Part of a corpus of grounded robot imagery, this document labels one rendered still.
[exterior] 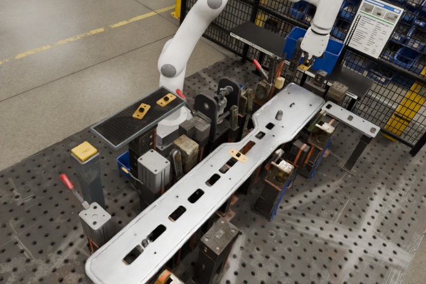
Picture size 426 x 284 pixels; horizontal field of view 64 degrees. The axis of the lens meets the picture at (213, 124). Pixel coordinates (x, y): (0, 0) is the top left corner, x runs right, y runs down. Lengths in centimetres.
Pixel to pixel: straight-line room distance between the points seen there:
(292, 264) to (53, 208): 106
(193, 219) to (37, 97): 237
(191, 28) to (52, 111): 194
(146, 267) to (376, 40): 161
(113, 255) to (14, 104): 234
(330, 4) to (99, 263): 123
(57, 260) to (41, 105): 193
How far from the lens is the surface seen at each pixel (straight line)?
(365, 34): 208
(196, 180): 133
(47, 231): 162
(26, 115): 319
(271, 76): 172
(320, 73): 194
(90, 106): 316
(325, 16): 147
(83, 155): 121
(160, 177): 124
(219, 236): 118
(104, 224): 118
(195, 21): 147
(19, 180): 181
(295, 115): 172
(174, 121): 181
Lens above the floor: 206
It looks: 43 degrees down
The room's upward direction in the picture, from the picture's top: 10 degrees clockwise
